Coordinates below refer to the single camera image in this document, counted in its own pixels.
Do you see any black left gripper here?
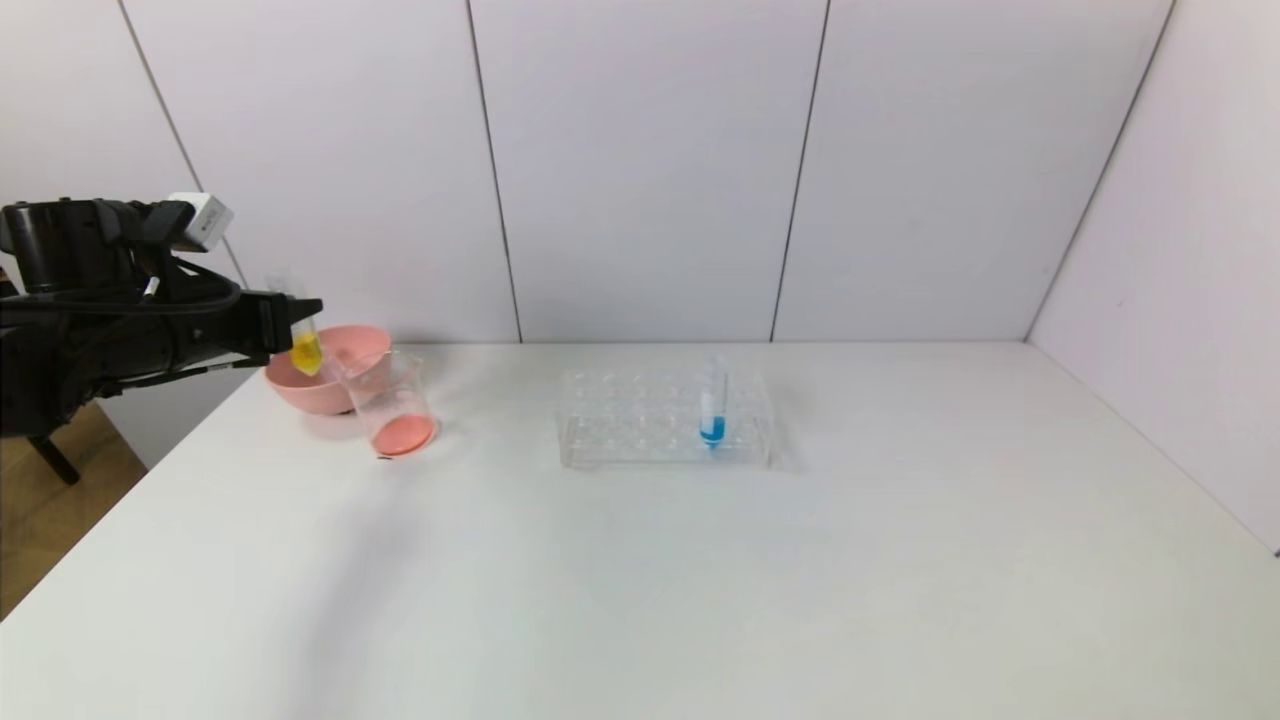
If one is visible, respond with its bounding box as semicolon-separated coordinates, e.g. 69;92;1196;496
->
192;289;324;363

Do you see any test tube with yellow pigment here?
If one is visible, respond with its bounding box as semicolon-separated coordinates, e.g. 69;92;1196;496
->
266;274;325;379

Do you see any clear glass beaker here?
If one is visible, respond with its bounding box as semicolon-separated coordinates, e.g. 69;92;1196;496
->
345;352;439;459

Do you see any clear acrylic test tube rack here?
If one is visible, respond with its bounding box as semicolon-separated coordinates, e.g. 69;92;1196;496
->
557;368;777;469

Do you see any test tube with blue pigment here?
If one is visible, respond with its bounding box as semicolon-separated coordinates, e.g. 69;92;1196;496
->
698;354;731;451

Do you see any pink plastic bowl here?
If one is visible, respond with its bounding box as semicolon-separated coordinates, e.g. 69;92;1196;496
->
264;324;393;416

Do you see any black metal stand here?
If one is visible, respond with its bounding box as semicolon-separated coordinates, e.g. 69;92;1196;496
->
28;436;81;488

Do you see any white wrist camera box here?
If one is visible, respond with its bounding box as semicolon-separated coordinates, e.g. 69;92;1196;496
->
150;192;236;253

